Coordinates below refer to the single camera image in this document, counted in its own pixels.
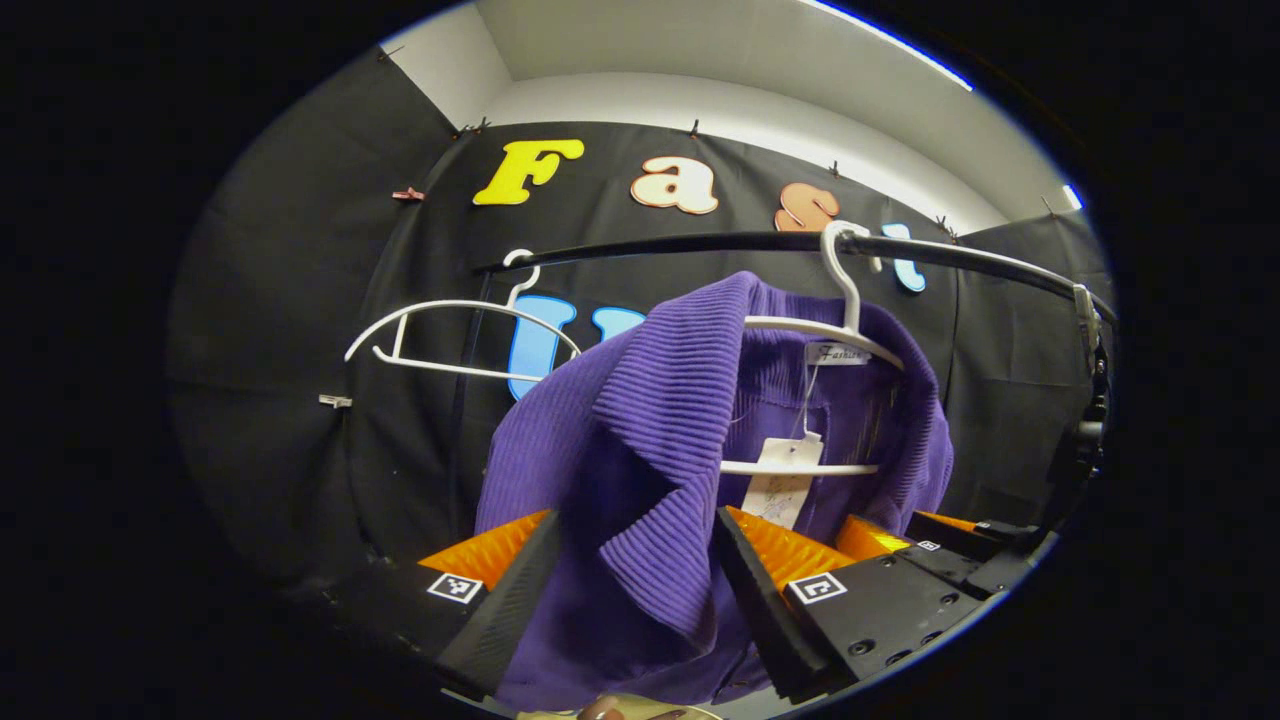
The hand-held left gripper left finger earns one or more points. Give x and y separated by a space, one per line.
505 615

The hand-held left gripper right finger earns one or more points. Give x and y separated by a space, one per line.
765 620

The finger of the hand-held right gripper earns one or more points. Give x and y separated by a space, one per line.
990 540
950 565

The purple ribbed jacket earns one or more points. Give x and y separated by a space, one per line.
650 400

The white plastic hanger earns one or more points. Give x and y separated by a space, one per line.
850 300
460 303

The black clothes rack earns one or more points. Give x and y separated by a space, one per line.
700 243

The small ceiling light panel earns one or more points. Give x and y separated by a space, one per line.
1072 197

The white clip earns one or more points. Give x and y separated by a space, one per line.
335 400

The black backdrop cloth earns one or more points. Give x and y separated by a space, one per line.
300 300

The red clip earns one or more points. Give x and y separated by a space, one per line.
408 194

